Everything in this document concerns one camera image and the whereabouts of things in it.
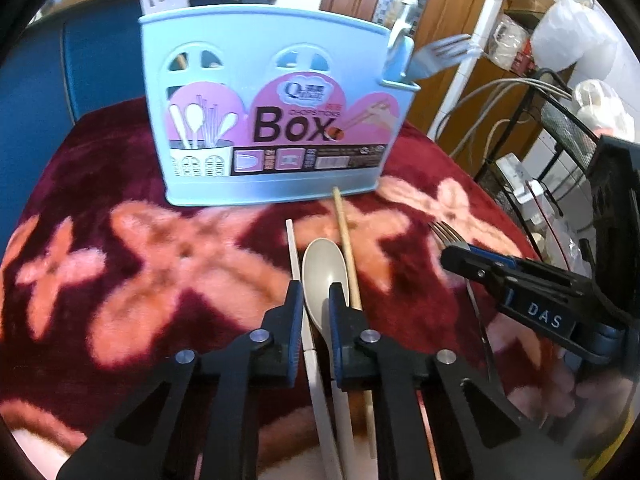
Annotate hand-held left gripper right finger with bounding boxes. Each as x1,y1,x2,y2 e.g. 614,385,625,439
327,282,583,480

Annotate metal fork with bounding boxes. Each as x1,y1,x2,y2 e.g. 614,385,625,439
429,221,501,391

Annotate grey cables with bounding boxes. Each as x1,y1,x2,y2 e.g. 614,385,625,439
432,72,571,181

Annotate large white plastic bag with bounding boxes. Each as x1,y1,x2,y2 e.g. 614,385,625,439
530,0,618,73

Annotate black wire rack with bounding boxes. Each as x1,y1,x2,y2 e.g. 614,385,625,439
472,72,606,281

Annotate blue kitchen cabinet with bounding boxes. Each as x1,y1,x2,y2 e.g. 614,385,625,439
0,0,279,251

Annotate small white plastic bag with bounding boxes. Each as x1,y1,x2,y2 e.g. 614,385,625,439
572,80,636,141

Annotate white utensil handle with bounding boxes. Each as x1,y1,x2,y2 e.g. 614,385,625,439
395,0,420,36

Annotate clear plastic bag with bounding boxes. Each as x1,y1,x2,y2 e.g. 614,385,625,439
492,12,533,68

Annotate light blue plastic fork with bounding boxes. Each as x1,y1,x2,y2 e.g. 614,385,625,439
407,34,483,81

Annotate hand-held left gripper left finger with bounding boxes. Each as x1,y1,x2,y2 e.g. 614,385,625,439
57,280,306,480

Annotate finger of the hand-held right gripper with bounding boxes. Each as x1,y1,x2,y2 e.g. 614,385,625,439
470,249,596,306
440,246,576,341

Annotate white chopstick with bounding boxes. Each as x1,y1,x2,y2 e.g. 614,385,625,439
285,218,343,480

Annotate red floral blanket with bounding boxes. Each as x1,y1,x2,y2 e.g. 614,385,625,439
0,95,566,480

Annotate beige spoon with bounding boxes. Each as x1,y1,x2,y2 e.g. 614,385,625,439
301,238,358,480

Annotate white power strip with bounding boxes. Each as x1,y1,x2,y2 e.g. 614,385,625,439
495,155,556,206

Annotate light blue utensil holder box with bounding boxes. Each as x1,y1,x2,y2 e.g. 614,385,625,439
137,7,422,207

